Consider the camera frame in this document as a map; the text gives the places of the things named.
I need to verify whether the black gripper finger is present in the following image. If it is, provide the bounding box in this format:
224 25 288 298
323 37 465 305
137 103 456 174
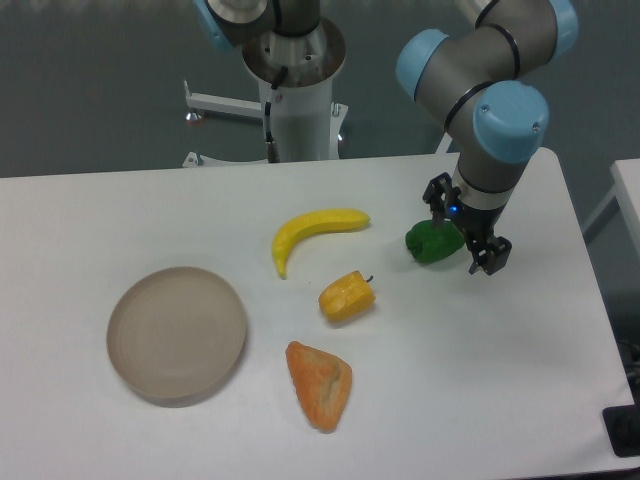
422 173 461 228
469 236 512 275

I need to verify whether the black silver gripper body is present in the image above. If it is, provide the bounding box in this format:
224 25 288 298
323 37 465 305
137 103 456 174
446 172 512 239

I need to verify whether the green toy pepper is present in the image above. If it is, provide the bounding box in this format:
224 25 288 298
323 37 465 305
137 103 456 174
405 220 465 265

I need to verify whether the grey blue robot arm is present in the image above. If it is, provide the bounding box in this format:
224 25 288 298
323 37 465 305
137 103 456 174
195 1 579 274

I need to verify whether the yellow toy pepper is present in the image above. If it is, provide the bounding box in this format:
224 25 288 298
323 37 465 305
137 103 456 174
318 270 376 323

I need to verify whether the yellow toy banana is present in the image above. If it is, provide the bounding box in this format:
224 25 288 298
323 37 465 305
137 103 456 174
271 208 371 279

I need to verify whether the white side table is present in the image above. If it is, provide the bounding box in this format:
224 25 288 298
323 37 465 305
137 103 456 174
581 158 640 251

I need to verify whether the orange toy bread slice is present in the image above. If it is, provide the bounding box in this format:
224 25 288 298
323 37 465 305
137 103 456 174
285 341 353 433

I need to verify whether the black box at table edge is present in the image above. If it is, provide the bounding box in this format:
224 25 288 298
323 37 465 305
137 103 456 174
602 404 639 458

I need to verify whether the beige round plate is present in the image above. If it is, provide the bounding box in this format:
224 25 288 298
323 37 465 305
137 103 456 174
106 266 248 408

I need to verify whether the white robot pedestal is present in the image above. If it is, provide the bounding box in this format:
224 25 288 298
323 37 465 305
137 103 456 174
180 17 350 169

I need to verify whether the black cable on pedestal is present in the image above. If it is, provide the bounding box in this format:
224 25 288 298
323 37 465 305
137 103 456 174
263 66 289 164

